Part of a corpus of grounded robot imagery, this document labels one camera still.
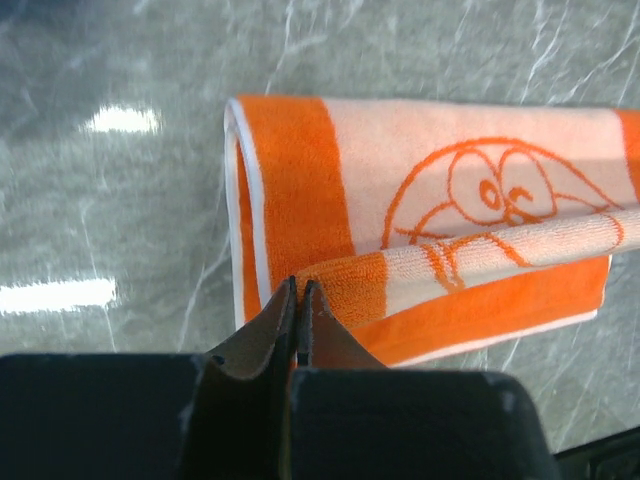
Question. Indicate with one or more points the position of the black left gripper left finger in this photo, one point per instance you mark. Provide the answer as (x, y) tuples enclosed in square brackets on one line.
[(214, 415)]

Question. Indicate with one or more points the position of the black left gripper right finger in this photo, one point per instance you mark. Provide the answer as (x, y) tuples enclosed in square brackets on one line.
[(351, 418)]

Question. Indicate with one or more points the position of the orange Doraemon towel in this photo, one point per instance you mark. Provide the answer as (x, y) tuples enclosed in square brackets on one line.
[(432, 228)]

